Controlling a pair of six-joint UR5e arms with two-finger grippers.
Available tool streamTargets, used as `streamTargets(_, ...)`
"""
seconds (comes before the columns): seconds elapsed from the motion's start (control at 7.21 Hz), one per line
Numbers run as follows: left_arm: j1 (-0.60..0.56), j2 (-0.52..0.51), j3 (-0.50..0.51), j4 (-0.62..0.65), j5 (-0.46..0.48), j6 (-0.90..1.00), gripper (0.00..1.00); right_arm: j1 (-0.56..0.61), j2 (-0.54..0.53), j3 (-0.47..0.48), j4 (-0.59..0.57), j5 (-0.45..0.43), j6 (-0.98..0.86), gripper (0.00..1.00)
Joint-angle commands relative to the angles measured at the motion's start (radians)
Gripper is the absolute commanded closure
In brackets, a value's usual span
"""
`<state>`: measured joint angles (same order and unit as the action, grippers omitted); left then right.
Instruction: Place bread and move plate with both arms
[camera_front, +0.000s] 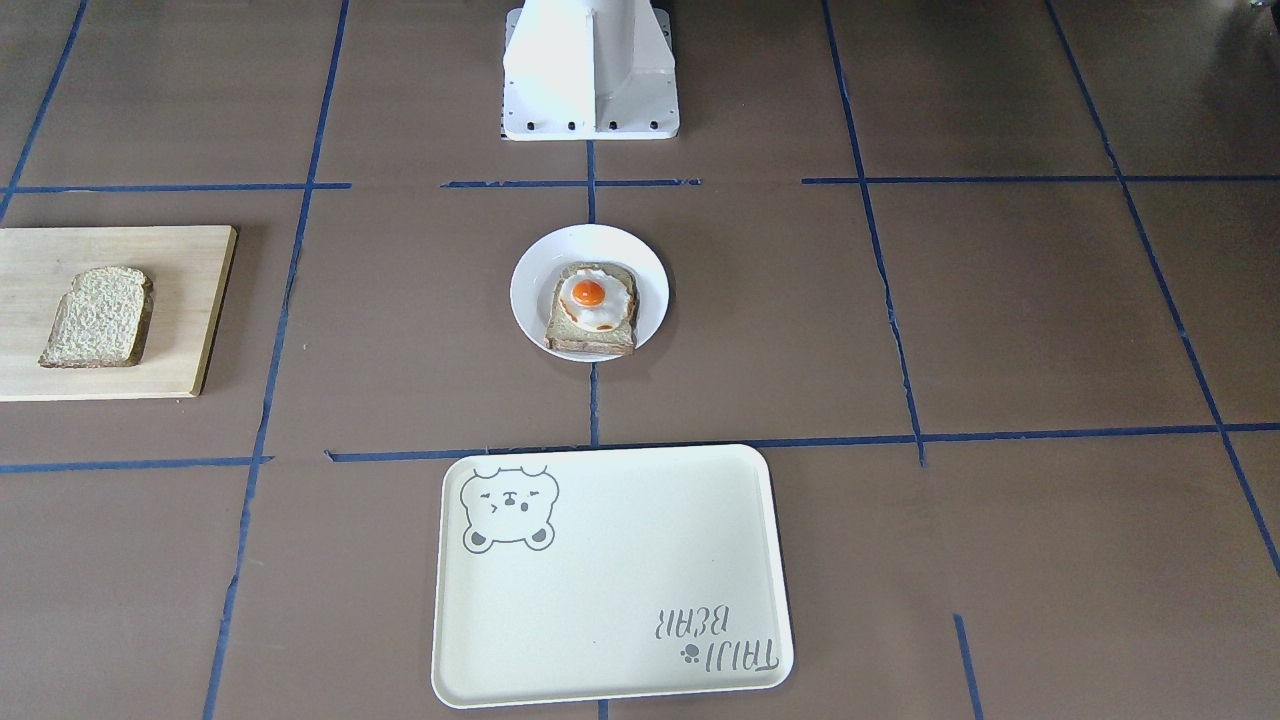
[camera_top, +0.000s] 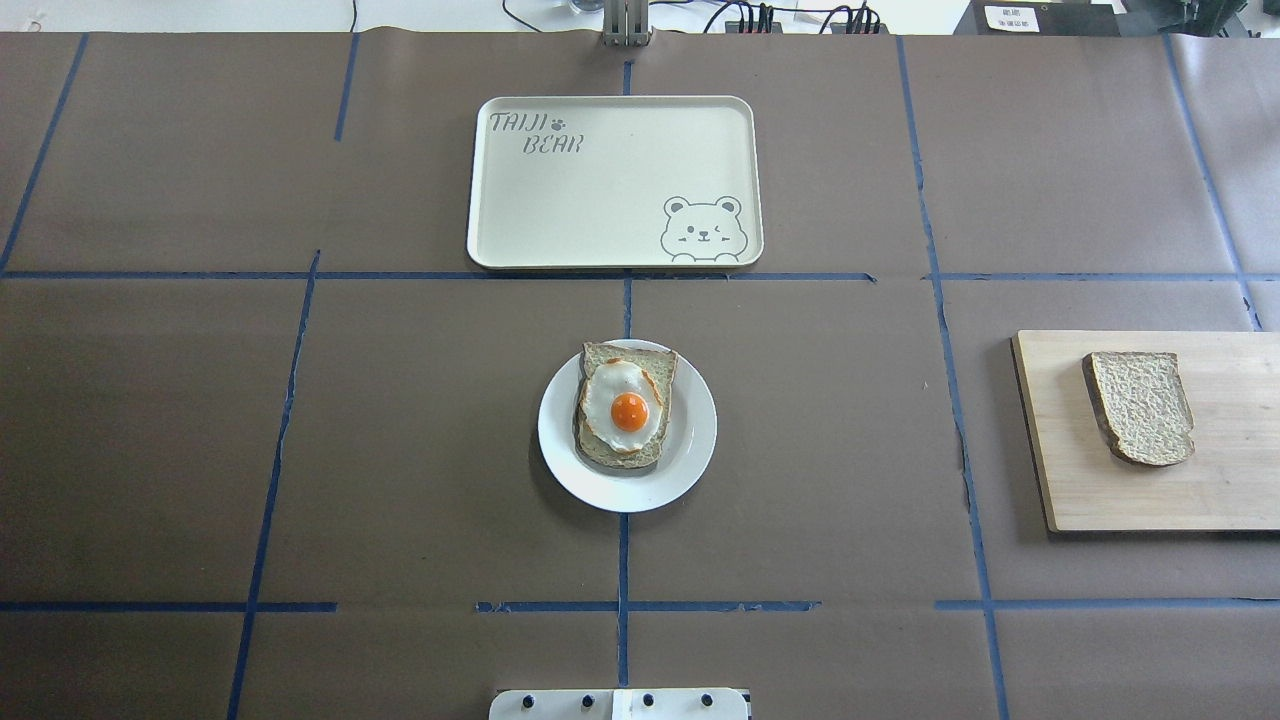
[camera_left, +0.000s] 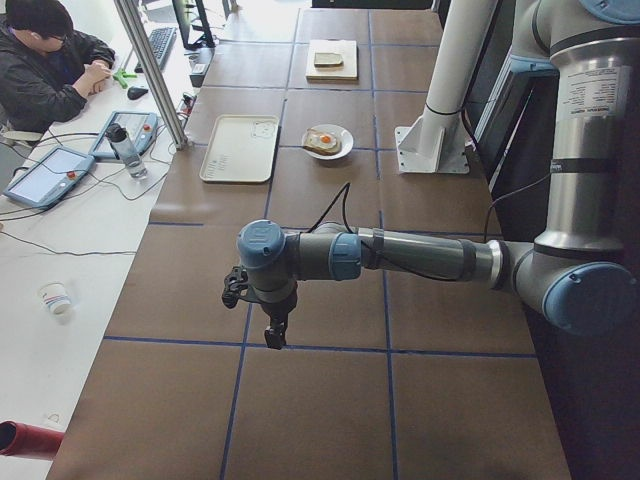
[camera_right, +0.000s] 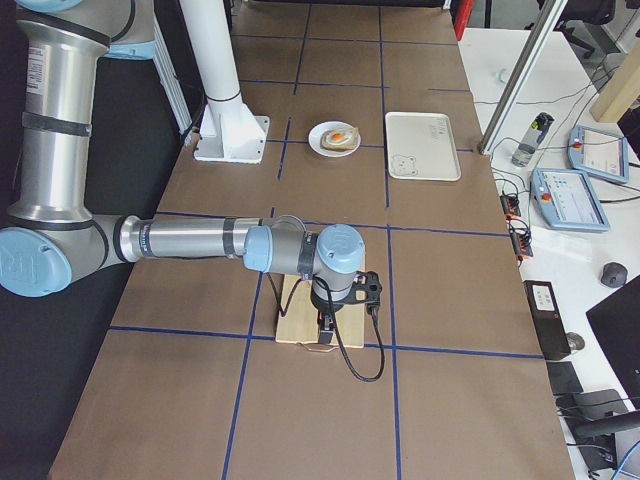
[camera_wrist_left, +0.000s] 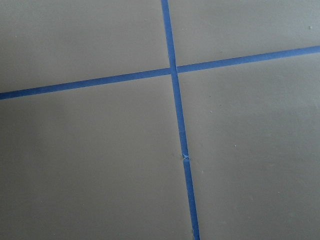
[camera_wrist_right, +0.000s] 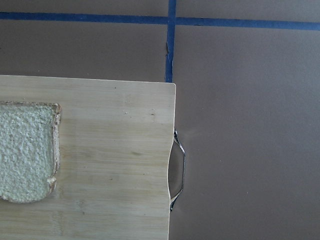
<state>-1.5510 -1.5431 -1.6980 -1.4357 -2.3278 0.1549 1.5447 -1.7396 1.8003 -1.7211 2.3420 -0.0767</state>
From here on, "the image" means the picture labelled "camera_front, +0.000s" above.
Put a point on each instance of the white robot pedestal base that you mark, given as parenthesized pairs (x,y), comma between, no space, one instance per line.
(589,71)

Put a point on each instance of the wooden cutting board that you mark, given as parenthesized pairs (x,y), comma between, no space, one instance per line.
(189,266)

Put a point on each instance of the fried egg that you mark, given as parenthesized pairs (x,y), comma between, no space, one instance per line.
(595,300)

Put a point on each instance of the brown bread slice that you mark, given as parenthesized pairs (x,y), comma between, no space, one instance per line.
(102,321)

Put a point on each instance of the cream bear serving tray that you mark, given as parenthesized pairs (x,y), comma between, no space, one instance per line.
(608,574)

